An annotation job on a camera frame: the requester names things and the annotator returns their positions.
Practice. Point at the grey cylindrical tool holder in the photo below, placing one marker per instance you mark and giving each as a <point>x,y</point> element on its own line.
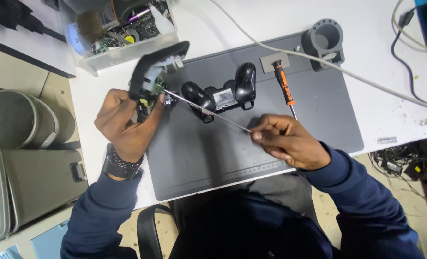
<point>323,39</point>

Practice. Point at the round metal waste bin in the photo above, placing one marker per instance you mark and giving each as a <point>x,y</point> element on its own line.
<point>10,120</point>

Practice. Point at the person's right hand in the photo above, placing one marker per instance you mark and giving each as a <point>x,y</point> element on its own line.
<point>296,145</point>

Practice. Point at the small white label strip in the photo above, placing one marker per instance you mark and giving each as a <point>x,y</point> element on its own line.
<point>387,140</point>

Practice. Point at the grey work mat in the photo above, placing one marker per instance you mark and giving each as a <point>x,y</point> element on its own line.
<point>206,158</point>

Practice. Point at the black game controller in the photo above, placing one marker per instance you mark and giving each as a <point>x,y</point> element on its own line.
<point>141,72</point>

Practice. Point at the brown bristle brush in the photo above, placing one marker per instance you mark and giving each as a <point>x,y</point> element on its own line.
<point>91,25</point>

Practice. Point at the small grey magnetic pad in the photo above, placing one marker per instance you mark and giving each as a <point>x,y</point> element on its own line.
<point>267,64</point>

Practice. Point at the person's left hand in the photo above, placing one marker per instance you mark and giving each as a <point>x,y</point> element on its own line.
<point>123,129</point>

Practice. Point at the thin metal tweezers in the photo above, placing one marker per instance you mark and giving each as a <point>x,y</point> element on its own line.
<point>206,111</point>

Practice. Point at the black controller back shell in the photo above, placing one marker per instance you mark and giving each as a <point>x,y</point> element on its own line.
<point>244,84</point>

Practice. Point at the black chair armrest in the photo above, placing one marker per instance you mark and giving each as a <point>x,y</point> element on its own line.
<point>150,233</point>

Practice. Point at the black wristwatch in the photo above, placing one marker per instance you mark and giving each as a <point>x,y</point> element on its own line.
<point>119,171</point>

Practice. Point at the clear plastic parts bin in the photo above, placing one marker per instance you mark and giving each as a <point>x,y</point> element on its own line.
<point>127,54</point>

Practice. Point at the orange and black screwdriver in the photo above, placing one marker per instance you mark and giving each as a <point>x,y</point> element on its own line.
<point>283,84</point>

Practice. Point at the grey metal case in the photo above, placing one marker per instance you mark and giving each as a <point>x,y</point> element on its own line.
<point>37,187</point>

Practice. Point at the person's torso and lap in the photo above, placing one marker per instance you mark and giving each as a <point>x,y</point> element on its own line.
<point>242,226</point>

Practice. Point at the light blue box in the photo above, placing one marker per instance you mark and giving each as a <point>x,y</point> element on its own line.
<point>49,241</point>

